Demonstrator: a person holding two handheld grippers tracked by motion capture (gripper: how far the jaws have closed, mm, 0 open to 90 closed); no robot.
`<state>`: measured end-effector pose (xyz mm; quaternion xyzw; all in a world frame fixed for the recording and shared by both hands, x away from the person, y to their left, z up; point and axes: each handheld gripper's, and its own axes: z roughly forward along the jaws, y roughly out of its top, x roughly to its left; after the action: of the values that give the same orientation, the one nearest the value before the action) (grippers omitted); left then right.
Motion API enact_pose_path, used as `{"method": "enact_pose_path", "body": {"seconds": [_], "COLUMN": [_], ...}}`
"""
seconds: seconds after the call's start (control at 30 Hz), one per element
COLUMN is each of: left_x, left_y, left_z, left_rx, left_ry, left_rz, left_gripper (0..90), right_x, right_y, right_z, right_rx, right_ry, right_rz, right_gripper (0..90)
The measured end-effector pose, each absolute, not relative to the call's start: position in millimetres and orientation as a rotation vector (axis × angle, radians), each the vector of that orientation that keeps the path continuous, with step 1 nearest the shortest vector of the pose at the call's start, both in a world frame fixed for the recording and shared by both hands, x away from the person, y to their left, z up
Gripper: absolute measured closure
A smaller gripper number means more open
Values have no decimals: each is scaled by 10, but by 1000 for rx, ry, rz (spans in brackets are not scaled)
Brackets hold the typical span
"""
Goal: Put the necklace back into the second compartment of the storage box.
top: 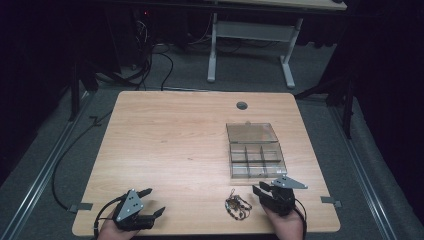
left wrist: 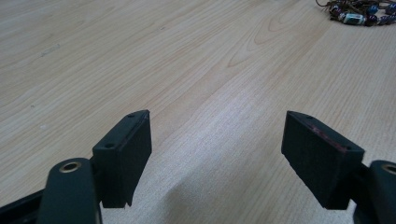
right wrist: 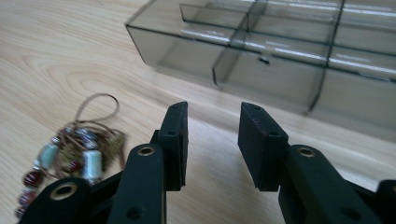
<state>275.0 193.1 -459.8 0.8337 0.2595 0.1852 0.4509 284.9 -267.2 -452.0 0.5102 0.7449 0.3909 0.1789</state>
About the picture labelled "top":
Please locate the aluminium floor rail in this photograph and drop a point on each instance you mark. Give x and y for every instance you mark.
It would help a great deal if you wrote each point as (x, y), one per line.
(40, 181)
(363, 173)

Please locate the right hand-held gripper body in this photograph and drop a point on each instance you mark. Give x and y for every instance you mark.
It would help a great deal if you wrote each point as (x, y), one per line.
(281, 200)

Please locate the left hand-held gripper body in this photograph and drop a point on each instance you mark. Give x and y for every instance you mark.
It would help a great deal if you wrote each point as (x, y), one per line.
(129, 206)

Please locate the clear plastic compartment box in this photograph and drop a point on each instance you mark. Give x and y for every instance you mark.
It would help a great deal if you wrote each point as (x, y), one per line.
(255, 150)

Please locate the person's right hand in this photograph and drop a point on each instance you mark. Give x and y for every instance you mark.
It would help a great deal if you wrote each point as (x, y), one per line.
(286, 226)

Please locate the black metal stand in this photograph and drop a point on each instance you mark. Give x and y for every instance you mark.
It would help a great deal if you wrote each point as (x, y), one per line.
(75, 90)
(348, 110)

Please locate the person's left hand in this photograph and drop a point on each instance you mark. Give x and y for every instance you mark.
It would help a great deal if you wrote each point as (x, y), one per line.
(111, 232)

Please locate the grey table grommet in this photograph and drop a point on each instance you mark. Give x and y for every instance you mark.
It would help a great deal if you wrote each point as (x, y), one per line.
(241, 105)

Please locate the white desk frame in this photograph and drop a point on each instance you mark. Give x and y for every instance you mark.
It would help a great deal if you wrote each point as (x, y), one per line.
(253, 31)

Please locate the beige desk top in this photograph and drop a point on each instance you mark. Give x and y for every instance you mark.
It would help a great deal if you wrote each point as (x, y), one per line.
(286, 3)

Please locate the grey table bracket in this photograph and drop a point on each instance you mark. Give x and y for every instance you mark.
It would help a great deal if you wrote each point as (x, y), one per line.
(330, 201)
(80, 207)

